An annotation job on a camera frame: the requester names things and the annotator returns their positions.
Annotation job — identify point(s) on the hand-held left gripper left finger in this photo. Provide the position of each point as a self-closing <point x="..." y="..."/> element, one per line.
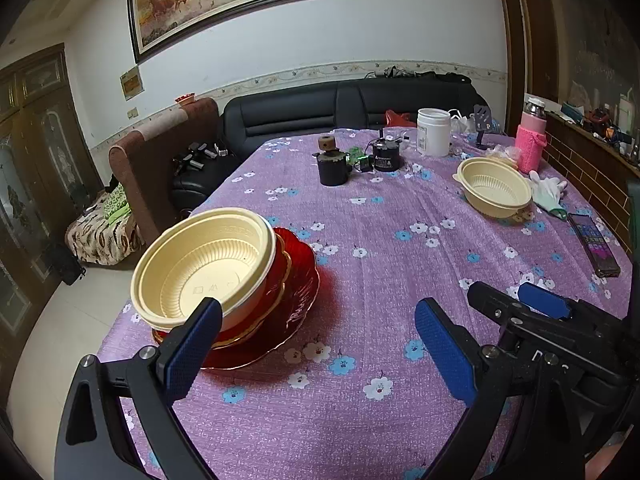
<point x="192" y="355"/>

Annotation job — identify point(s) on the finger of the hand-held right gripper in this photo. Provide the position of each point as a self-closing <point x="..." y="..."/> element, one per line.
<point x="545" y="300"/>
<point x="492" y="302"/>

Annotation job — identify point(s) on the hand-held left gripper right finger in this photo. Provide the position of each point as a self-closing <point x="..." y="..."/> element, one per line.
<point x="445" y="355"/>

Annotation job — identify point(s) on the cream plastic bowl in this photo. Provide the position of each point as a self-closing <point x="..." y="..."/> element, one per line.
<point x="200" y="260"/>
<point x="495" y="185"/>

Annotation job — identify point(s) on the small red glass plate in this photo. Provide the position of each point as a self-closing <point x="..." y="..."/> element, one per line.
<point x="274" y="285"/>

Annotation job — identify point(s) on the large red glass plate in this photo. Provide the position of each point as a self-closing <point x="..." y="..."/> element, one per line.
<point x="295" y="305"/>

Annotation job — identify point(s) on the smartphone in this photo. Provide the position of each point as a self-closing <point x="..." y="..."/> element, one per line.
<point x="595" y="245"/>

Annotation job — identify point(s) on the purple floral tablecloth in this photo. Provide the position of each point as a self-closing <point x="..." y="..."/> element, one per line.
<point x="375" y="280"/>

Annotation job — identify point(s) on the white glove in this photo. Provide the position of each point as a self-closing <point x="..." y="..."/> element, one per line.
<point x="547" y="195"/>

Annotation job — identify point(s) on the leaf patterned blanket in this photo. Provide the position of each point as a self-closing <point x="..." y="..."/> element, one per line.
<point x="100" y="235"/>

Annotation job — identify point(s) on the pink sleeved bottle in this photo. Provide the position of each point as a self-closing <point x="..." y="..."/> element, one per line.
<point x="532" y="145"/>

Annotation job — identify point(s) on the black bag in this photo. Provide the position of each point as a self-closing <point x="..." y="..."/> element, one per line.
<point x="65" y="262"/>

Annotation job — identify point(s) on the white plastic jar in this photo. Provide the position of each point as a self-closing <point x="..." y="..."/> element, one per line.
<point x="434" y="132"/>

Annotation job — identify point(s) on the black round device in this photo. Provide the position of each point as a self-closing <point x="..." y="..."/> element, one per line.
<point x="386" y="155"/>

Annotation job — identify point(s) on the brown armchair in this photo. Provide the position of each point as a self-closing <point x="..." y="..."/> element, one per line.
<point x="145" y="175"/>

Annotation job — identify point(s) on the green small gadget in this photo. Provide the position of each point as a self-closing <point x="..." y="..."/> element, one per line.
<point x="359" y="159"/>

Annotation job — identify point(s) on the black tool pile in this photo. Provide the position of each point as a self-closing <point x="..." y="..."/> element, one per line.
<point x="197" y="157"/>

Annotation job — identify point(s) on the red plastic bag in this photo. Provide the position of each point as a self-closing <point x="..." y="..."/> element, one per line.
<point x="399" y="118"/>

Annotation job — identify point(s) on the black cylinder container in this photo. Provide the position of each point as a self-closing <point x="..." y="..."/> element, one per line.
<point x="332" y="170"/>

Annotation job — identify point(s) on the wooden spool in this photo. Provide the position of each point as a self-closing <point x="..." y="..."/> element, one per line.
<point x="326" y="143"/>

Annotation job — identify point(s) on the wooden door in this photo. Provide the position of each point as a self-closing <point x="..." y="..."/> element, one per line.
<point x="35" y="170"/>

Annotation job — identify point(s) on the wooden cabinet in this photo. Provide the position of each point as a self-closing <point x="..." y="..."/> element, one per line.
<point x="590" y="60"/>

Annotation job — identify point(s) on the red dish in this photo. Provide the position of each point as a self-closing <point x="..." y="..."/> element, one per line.
<point x="185" y="98"/>

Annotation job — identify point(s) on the black leather sofa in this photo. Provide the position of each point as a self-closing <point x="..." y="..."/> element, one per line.
<point x="300" y="115"/>

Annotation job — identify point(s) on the yellow wall plaque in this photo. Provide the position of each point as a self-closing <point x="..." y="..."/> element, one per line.
<point x="131" y="82"/>

